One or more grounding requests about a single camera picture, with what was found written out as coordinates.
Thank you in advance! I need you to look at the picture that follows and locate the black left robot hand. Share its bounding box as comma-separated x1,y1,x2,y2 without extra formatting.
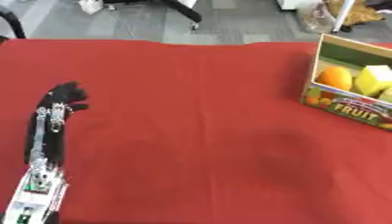
23,80,91,168

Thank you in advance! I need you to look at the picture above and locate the tan cardboard fruit box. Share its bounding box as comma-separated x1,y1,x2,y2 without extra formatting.
300,32,392,131

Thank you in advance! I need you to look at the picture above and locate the black office chair base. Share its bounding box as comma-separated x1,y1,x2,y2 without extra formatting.
101,0,204,31

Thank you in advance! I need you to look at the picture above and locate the clear plastic bag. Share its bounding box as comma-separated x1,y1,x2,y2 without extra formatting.
297,0,339,34

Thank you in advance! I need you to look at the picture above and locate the orange toy fruit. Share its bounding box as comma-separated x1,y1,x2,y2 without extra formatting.
317,66,354,92

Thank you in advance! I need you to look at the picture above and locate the white pole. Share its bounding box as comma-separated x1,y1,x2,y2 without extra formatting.
331,0,357,33

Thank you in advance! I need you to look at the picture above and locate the yellow patterned cloth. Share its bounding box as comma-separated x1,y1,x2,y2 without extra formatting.
325,0,386,26

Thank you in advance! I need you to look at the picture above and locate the yellow toy block fruit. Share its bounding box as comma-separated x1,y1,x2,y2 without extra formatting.
352,64,392,97

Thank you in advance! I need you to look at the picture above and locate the pale green toy fruit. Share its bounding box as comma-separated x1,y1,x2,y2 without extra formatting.
376,87,392,103

